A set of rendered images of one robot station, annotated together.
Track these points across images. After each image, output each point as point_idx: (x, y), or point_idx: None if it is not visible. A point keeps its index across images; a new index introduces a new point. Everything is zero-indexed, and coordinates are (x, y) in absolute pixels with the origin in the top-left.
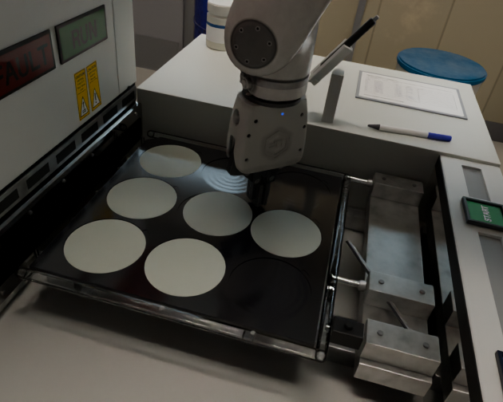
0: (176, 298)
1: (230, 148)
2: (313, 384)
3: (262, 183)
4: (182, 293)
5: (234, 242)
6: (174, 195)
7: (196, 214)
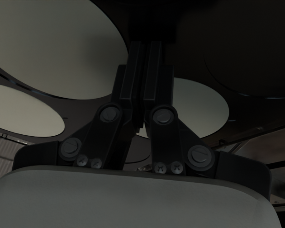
0: (15, 134)
1: None
2: None
3: (141, 125)
4: (19, 132)
5: (79, 109)
6: None
7: (2, 43)
